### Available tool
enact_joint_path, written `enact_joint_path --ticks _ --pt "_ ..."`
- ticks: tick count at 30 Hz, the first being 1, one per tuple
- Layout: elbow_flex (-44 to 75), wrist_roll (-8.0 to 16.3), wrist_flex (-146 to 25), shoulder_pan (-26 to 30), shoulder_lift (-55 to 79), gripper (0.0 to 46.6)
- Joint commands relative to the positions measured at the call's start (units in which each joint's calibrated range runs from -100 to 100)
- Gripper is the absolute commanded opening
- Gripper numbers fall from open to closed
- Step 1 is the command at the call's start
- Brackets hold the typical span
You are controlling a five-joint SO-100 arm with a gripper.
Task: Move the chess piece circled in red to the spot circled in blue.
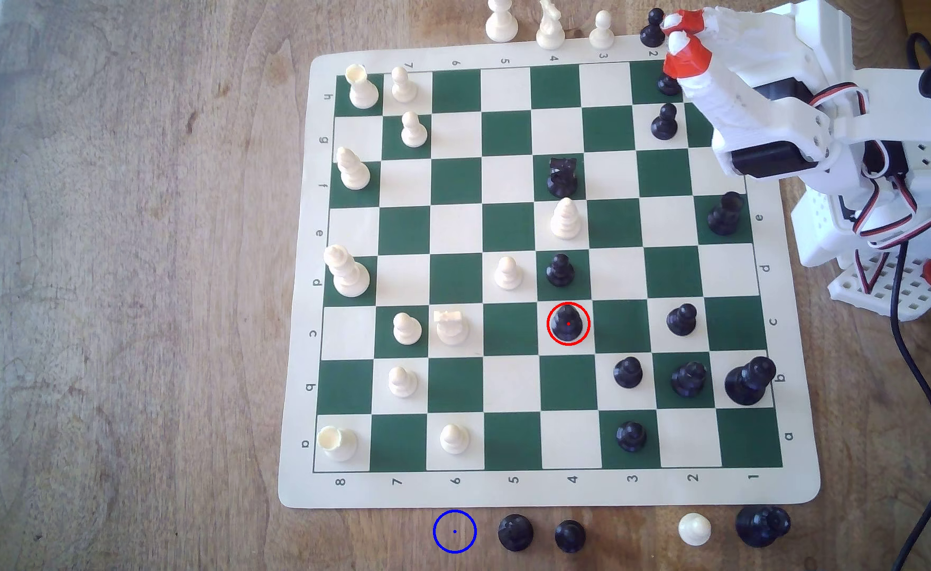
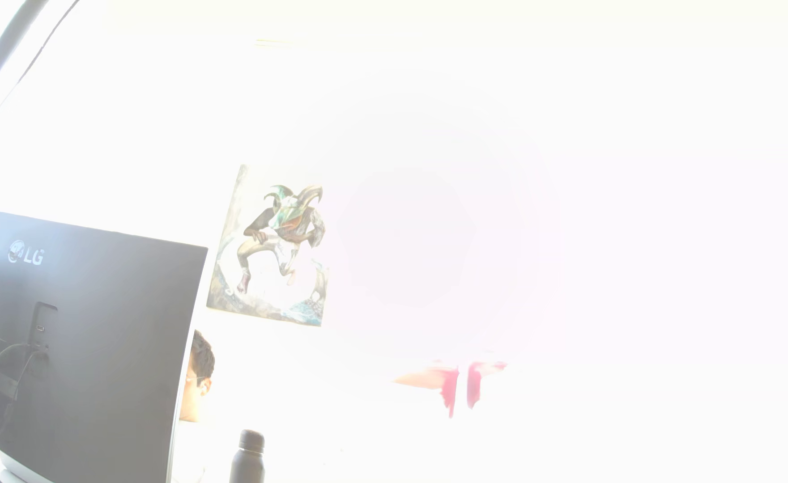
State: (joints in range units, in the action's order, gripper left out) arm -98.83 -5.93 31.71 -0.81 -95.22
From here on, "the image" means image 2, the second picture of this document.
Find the fantasy figure wall poster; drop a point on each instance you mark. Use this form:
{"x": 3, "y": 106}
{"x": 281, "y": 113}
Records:
{"x": 273, "y": 248}

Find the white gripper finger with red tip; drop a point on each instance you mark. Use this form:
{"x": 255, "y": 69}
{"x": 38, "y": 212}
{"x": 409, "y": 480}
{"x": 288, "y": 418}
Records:
{"x": 449, "y": 386}
{"x": 474, "y": 382}

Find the black LG monitor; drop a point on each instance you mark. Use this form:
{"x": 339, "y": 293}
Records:
{"x": 112, "y": 335}

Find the dark-haired person's head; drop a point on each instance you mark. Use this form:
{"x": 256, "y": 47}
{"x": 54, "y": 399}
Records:
{"x": 200, "y": 365}

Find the black drinking bottle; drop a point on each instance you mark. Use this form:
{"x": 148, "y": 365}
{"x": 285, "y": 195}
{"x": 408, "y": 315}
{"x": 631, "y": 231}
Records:
{"x": 247, "y": 459}

